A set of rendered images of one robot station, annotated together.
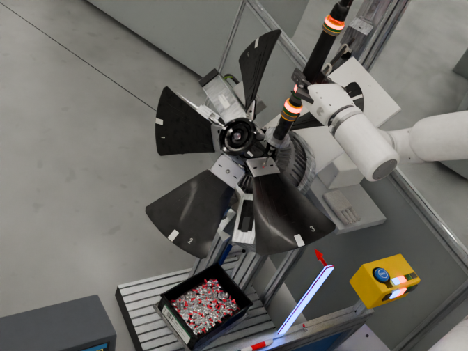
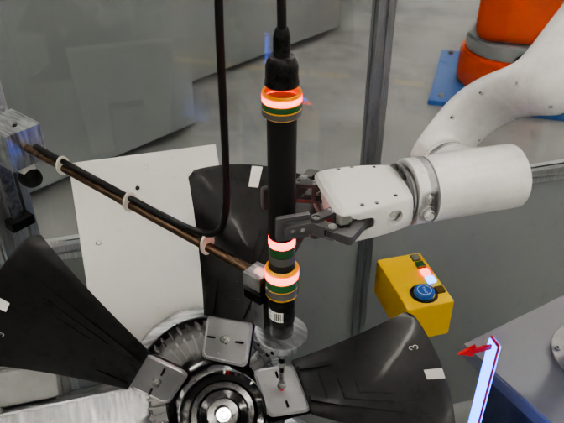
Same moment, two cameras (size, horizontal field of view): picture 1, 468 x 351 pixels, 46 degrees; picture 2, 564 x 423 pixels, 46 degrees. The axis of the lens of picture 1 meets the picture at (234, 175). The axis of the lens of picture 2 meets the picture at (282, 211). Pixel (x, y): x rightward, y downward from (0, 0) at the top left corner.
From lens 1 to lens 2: 1.03 m
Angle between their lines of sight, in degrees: 48
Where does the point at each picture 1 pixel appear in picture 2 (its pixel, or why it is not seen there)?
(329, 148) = not seen: hidden behind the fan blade
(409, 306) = (331, 300)
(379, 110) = not seen: hidden behind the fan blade
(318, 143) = (197, 291)
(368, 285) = (430, 315)
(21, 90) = not seen: outside the picture
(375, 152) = (514, 168)
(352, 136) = (471, 188)
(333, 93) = (358, 183)
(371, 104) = (180, 180)
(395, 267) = (404, 273)
